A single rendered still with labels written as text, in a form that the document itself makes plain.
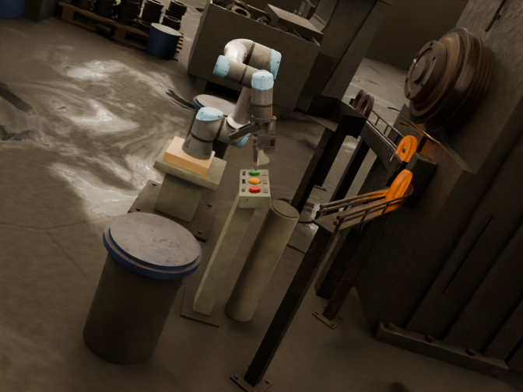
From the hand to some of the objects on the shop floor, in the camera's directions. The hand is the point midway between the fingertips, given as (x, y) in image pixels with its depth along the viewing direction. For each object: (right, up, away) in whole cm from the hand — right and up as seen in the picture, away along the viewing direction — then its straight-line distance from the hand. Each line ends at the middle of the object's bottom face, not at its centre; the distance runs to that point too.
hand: (254, 167), depth 208 cm
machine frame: (+85, -64, +100) cm, 146 cm away
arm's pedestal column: (-42, -18, +79) cm, 92 cm away
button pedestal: (-22, -56, +18) cm, 63 cm away
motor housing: (+33, -60, +60) cm, 91 cm away
